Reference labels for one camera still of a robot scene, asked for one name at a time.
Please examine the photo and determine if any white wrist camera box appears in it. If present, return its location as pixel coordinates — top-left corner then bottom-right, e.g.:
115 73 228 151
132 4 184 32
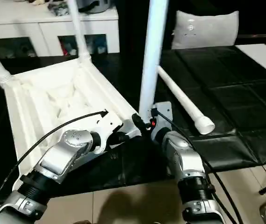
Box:
88 112 124 154
149 102 173 131

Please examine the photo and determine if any grey black bag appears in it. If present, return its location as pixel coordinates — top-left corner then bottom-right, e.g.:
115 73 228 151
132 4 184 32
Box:
49 0 117 14

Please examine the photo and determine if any white cabinet with glass doors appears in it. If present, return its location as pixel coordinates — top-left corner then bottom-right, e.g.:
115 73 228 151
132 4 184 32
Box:
0 0 120 59

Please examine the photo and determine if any white flat board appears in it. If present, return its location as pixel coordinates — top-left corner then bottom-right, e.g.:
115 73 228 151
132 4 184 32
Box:
236 43 266 82

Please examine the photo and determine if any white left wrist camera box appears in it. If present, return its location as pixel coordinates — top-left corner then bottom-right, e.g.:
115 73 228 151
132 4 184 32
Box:
88 112 124 154

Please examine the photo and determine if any grey pillow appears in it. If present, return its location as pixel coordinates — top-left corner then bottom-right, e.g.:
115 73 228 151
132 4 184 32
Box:
172 10 240 50

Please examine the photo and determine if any white plastic table top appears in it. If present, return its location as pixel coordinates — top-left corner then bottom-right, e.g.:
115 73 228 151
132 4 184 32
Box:
4 57 144 164

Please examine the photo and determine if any black work mat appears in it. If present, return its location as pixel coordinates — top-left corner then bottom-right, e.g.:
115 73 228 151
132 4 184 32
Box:
0 44 266 206

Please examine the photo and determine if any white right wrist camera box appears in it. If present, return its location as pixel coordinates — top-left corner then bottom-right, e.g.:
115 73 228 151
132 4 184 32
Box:
149 102 173 131

